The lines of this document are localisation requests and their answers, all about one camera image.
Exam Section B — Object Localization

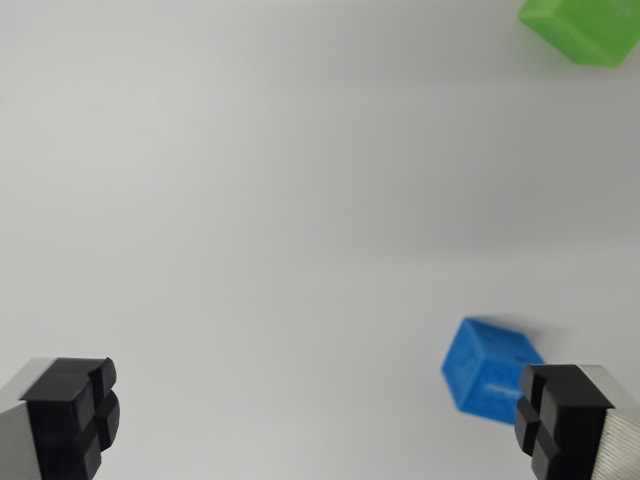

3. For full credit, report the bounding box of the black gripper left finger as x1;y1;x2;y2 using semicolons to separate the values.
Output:
0;356;122;480

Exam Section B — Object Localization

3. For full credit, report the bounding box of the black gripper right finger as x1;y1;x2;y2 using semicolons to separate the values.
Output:
514;363;640;480

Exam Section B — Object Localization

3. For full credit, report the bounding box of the blue textured rubber cube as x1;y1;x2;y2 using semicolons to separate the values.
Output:
440;316;546;427

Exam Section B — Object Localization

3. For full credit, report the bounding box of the green rubber cube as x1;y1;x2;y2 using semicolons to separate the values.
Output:
516;0;640;69

